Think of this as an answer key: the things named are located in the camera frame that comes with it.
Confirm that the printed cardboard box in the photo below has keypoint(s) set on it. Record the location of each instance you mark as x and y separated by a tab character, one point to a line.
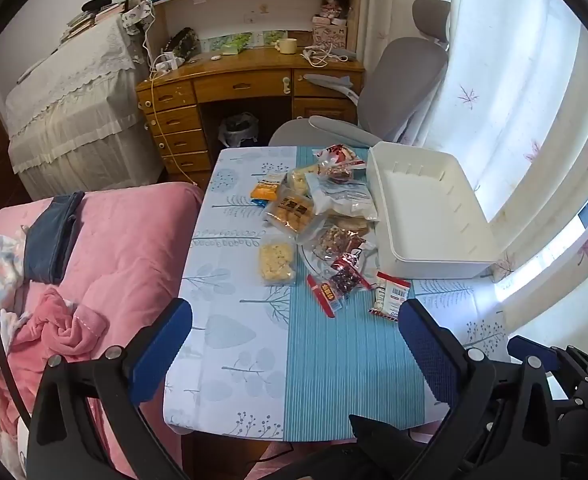
330	36

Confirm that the blue jeans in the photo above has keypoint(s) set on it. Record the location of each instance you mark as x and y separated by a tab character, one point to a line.
48	240

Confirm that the white power strip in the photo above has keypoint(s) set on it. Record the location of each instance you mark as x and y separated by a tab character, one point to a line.
166	63

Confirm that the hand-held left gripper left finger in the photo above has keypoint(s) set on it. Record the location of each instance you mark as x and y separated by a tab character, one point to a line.
159	347

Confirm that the green tissue pack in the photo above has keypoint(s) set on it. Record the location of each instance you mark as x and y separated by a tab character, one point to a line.
233	43

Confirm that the white patterned cloth bag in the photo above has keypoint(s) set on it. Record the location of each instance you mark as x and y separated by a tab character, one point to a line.
136	15

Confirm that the small white red-label packet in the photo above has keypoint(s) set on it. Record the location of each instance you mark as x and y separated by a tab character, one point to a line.
391	296

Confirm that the pink blanket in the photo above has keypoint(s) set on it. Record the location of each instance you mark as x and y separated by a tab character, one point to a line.
123	260

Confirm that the trash bin with bag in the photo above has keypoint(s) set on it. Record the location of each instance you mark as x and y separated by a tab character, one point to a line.
240	130

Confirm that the teal leaf print tablecloth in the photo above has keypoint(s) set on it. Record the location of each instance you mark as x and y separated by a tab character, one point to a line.
324	365

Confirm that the clear nut bar packet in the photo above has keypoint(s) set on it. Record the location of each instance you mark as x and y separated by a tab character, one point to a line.
334	241

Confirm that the small mixed nut packet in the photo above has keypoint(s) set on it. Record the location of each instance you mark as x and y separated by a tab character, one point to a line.
339	174

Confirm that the stack of books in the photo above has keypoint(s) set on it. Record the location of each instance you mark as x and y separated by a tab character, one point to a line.
88	20

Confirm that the yellow mug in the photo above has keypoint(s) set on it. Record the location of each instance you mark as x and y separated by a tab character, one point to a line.
286	46

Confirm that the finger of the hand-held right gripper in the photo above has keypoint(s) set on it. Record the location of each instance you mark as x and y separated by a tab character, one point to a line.
529	347

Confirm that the orange cracker packet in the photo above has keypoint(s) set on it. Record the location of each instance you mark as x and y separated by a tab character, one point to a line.
265	190

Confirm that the wooden desk hutch shelf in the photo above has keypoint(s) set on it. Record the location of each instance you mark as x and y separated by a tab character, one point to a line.
254	2

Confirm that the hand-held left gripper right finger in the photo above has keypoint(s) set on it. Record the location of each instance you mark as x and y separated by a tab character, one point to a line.
430	355

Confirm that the grey office chair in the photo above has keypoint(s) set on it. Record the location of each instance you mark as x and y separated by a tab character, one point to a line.
399	80

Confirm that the large clear white-filled bag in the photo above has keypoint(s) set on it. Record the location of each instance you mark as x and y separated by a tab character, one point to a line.
346	200

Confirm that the doll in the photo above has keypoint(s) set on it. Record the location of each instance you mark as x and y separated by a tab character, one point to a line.
334	5

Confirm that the yellow rice cake packet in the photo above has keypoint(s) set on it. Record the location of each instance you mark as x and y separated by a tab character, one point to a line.
276	260

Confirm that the red and white snack bag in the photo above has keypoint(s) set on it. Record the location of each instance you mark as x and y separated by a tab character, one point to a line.
339	152

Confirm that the dark red fruit packet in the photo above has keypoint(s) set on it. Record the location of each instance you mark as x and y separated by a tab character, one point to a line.
346	280

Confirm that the red strip snack packet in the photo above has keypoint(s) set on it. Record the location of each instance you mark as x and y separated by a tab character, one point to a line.
324	293

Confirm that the white floral curtain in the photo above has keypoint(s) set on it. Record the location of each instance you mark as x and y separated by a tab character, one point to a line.
524	85

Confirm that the pale corn puff packet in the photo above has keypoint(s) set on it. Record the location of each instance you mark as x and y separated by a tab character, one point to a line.
299	180

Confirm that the white plastic storage box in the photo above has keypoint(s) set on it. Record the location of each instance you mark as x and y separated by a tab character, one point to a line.
424	200

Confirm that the dark patterned pouch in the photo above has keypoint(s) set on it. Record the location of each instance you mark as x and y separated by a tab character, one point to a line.
182	42

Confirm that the white lace cover cloth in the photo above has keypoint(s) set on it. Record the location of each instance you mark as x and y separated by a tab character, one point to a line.
73	100

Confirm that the wooden desk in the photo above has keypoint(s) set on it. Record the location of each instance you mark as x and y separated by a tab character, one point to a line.
244	85

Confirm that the tan cracker packet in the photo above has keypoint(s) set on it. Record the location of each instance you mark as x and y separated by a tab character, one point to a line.
349	224

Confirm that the brown cake packet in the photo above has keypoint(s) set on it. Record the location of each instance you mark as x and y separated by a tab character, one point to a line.
289	214

